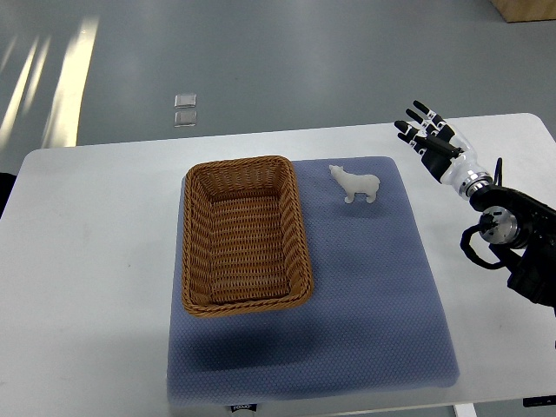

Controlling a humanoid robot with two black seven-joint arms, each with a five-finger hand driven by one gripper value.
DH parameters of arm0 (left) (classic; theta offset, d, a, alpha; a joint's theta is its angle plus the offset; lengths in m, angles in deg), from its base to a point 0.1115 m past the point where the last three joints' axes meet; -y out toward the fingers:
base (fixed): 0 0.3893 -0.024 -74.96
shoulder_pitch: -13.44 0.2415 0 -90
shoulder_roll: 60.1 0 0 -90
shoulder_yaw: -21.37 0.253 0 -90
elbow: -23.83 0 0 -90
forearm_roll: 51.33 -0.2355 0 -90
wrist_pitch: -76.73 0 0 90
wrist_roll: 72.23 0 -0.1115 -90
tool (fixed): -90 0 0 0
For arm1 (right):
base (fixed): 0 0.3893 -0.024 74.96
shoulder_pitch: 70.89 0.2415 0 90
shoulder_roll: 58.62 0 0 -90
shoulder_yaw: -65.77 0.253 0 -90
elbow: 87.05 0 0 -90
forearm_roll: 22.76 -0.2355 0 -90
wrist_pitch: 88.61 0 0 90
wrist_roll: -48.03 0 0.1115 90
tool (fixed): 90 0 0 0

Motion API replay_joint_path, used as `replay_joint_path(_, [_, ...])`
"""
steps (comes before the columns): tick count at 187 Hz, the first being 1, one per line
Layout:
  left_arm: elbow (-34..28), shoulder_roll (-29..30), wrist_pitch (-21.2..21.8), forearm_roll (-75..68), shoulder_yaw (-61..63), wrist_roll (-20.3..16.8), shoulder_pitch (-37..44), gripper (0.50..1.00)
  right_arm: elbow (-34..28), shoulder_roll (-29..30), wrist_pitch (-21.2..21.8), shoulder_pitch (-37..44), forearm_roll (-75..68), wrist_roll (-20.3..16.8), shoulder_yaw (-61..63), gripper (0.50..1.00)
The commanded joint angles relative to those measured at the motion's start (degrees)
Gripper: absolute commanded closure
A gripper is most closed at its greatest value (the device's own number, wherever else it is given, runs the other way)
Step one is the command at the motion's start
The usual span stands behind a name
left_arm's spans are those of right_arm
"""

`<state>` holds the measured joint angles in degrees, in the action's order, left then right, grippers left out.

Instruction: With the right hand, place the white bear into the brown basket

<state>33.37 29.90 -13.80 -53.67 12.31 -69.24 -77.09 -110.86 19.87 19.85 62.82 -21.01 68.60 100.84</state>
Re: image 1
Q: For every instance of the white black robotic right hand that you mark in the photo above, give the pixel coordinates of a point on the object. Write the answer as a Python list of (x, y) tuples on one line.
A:
[(443, 150)]

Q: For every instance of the white toy bear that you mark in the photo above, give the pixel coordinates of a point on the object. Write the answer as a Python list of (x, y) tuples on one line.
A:
[(353, 184)]

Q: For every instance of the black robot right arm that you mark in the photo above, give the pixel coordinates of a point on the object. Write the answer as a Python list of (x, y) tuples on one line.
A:
[(520, 231)]

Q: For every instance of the brown wicker basket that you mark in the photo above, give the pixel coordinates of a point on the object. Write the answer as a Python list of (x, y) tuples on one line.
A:
[(244, 245)]

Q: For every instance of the brown cardboard box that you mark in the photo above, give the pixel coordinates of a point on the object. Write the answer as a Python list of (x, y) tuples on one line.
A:
[(525, 11)]

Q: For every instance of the blue foam mat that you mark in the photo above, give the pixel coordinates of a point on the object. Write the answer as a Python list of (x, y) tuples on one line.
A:
[(374, 322)]

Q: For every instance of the black table control panel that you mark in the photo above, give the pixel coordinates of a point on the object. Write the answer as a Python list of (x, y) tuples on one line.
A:
[(539, 401)]

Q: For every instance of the upper metal floor plate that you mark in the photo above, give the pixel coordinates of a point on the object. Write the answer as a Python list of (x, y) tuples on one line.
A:
[(185, 100)]

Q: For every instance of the metal floor plate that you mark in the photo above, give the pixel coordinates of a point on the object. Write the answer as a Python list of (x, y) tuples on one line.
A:
[(185, 100), (185, 118)]

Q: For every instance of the lower metal floor plate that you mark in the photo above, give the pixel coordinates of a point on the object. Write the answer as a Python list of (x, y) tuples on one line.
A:
[(185, 118)]

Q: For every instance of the black label tag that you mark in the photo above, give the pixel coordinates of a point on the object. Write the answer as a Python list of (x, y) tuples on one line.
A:
[(243, 407)]

